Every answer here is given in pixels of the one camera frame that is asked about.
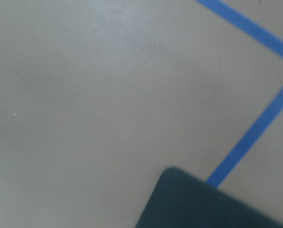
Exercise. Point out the brown paper table cover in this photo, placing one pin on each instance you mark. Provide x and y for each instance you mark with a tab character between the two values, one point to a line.
99	97

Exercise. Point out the black mouse pad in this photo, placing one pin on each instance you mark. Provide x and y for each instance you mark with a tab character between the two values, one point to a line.
180	200

